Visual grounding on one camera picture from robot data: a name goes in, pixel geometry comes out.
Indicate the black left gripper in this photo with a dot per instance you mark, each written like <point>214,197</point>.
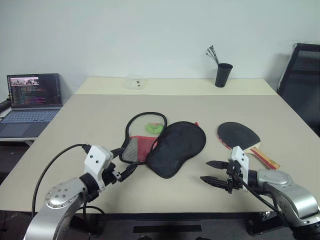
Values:
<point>111,175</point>

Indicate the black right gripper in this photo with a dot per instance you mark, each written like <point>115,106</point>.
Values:
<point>233,182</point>

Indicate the green plush toy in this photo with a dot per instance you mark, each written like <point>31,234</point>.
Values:
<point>151,128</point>

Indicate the black paddle cover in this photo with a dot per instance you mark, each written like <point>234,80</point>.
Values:
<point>175,145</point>

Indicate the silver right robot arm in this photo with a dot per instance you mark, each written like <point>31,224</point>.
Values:
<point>282,180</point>

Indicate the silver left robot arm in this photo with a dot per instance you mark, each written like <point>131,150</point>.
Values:
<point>60,197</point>

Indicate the black rubber table tennis paddle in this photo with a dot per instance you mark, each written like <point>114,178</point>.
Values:
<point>237,135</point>

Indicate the dark rounded shape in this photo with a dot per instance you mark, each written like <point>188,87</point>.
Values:
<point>145,238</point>
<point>202,238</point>

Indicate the clear plastic box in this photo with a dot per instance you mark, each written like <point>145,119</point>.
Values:
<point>131,85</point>

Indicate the black plastic cup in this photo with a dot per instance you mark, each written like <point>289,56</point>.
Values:
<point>223,75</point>

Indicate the open grey laptop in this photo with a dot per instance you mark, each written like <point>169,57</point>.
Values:
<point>32,117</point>

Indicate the white side table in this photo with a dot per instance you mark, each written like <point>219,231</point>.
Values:
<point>15,141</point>

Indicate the black mesh office chair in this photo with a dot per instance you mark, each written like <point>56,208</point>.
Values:
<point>302,82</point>

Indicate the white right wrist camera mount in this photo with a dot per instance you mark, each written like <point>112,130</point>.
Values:
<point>240,160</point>

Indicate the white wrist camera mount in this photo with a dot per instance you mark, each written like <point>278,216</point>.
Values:
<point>240,160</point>
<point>96,160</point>

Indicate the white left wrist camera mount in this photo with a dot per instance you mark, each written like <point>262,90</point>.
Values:
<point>96,160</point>

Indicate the black table frame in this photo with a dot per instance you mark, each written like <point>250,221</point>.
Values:
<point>167,228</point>

